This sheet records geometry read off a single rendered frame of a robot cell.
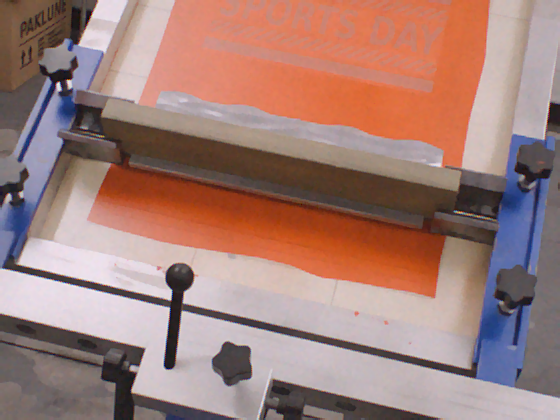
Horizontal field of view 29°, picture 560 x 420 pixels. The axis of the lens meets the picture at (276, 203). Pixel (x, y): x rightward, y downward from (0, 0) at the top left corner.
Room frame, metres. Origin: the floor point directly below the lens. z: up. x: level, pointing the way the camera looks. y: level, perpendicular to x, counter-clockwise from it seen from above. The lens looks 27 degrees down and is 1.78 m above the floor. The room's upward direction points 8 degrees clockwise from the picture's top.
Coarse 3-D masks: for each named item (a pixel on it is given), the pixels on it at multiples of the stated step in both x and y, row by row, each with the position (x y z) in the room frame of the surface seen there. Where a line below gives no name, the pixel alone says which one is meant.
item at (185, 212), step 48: (192, 0) 1.40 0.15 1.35; (192, 48) 1.33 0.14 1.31; (144, 96) 1.26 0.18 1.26; (240, 96) 1.27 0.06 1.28; (288, 96) 1.27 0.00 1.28; (144, 192) 1.14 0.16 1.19; (192, 192) 1.14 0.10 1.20; (240, 192) 1.15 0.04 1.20; (192, 240) 1.09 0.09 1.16; (240, 240) 1.09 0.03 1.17
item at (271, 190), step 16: (144, 160) 1.13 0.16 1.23; (160, 160) 1.13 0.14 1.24; (176, 176) 1.13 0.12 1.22; (192, 176) 1.12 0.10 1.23; (208, 176) 1.12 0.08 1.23; (224, 176) 1.12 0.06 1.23; (256, 192) 1.11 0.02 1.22; (272, 192) 1.11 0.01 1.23; (288, 192) 1.11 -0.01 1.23; (304, 192) 1.11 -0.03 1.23; (336, 208) 1.10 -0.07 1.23; (352, 208) 1.09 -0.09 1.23; (368, 208) 1.10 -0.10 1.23; (384, 208) 1.10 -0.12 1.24; (400, 224) 1.09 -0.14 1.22; (416, 224) 1.08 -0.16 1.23
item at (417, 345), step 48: (96, 48) 1.28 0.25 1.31; (528, 48) 1.31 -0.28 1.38; (528, 96) 1.25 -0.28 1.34; (48, 192) 1.10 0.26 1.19; (48, 240) 1.04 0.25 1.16; (96, 288) 1.01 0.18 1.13; (144, 288) 1.00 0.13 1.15; (192, 288) 1.00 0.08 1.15; (240, 288) 1.00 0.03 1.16; (336, 336) 0.96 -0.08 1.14; (384, 336) 0.97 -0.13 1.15; (432, 336) 0.97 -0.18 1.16
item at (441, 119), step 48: (480, 0) 1.42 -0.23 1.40; (480, 48) 1.35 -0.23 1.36; (336, 96) 1.27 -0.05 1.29; (384, 96) 1.28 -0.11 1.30; (432, 96) 1.28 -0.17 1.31; (432, 144) 1.22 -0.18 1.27; (288, 240) 1.09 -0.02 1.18; (336, 240) 1.10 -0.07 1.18; (384, 240) 1.10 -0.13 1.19; (432, 240) 1.11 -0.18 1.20; (432, 288) 1.05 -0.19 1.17
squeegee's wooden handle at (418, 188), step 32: (128, 128) 1.11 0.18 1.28; (160, 128) 1.10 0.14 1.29; (192, 128) 1.10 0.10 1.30; (224, 128) 1.10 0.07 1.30; (256, 128) 1.11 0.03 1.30; (192, 160) 1.12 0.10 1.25; (224, 160) 1.11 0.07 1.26; (256, 160) 1.10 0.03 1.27; (288, 160) 1.08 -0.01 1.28; (320, 160) 1.08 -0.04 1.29; (352, 160) 1.08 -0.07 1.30; (384, 160) 1.08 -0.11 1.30; (320, 192) 1.11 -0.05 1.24; (352, 192) 1.09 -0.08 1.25; (384, 192) 1.08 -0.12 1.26; (416, 192) 1.07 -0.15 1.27; (448, 192) 1.06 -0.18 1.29
